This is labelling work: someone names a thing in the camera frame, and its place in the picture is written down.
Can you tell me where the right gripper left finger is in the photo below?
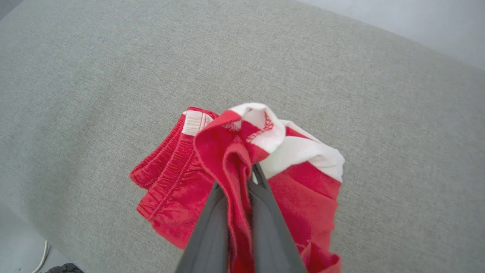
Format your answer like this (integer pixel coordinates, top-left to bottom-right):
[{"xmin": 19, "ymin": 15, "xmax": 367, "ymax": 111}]
[{"xmin": 175, "ymin": 181, "xmax": 230, "ymax": 273}]

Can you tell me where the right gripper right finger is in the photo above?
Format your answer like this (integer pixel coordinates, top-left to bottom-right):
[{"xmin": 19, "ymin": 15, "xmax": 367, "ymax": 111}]
[{"xmin": 247, "ymin": 163, "xmax": 307, "ymax": 273}]

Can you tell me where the red cloth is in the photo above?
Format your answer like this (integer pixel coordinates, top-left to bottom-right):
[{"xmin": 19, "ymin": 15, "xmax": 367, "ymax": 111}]
[{"xmin": 129, "ymin": 102, "xmax": 346, "ymax": 273}]

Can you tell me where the dark grey floor object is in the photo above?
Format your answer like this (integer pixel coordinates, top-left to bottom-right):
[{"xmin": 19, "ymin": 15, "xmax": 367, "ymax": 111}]
[{"xmin": 45, "ymin": 263, "xmax": 83, "ymax": 273}]

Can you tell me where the white floor cable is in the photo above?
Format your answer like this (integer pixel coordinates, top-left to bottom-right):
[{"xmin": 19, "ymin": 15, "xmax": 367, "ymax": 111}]
[{"xmin": 32, "ymin": 240, "xmax": 50, "ymax": 273}]

